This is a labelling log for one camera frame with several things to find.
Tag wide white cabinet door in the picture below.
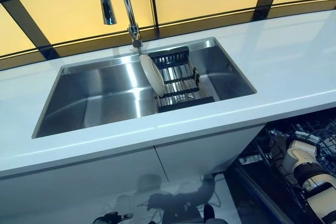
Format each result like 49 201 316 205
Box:
0 146 170 224

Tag stainless steel sink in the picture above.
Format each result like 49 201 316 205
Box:
31 37 257 140

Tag chrome kitchen faucet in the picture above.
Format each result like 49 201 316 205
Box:
94 0 144 49

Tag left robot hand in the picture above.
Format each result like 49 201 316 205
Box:
94 210 135 224

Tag narrow white cabinet door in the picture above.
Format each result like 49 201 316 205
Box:
154 125 265 183

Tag wire dishwasher rack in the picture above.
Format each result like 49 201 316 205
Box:
237 118 336 224

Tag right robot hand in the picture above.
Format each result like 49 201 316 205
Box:
266 129 290 167

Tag dark right robot foot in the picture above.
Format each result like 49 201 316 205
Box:
203 204 216 220

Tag beige round plate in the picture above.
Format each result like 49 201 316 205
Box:
139 54 166 98

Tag black sink dish rack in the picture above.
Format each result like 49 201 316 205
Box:
148 46 216 114

